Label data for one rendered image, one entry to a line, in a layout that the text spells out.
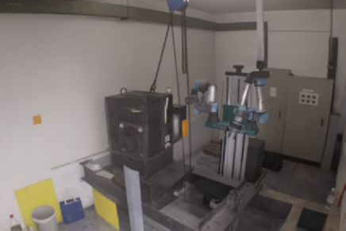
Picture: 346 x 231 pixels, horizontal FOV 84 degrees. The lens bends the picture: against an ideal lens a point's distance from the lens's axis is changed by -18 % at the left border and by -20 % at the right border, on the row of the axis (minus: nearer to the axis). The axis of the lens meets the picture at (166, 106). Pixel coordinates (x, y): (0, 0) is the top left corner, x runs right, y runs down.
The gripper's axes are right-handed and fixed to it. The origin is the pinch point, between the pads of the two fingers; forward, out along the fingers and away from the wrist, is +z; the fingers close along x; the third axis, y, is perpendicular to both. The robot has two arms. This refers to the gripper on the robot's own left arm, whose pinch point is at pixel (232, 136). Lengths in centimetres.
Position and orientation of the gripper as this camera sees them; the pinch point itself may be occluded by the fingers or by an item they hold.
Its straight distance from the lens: 235.6
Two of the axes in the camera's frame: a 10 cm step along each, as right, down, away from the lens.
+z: -3.6, 9.3, 0.2
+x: 6.7, 2.8, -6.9
